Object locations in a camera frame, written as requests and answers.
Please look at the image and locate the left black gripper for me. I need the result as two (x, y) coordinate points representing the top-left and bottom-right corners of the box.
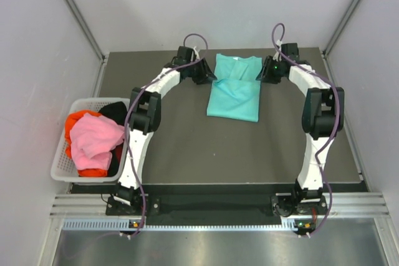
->
(185, 57), (216, 85)

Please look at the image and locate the teal t shirt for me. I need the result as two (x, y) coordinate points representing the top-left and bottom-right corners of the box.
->
(206, 54), (262, 122)

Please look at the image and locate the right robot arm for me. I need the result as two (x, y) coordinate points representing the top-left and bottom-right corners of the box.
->
(256, 40), (345, 214)

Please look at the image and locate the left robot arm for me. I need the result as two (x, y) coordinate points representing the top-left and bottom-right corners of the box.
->
(113, 46), (216, 214)

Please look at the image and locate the black t shirt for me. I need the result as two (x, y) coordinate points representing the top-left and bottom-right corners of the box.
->
(99, 102), (127, 126)

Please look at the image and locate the pink t shirt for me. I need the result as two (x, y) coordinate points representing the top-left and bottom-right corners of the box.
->
(70, 113), (124, 172)

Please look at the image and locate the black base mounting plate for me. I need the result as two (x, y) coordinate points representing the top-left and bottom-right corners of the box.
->
(105, 184), (327, 225)

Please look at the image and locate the orange t shirt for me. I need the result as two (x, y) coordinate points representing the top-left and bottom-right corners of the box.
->
(64, 110), (108, 178)

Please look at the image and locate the white plastic basket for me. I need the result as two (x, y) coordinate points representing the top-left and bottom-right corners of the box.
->
(50, 97), (130, 184)

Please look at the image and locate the grey slotted cable duct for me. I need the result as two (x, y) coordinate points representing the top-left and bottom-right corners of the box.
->
(62, 219), (311, 232)

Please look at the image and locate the right aluminium frame post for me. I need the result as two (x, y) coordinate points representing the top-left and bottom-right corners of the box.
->
(322, 0), (362, 59)

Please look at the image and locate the aluminium frame post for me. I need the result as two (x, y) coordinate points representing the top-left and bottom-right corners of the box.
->
(322, 0), (362, 59)
(64, 0), (105, 61)

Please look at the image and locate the left aluminium frame post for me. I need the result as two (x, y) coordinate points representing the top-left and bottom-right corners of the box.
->
(64, 0), (105, 61)

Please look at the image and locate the aluminium front rail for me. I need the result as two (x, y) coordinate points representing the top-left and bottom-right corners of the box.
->
(50, 192), (390, 218)

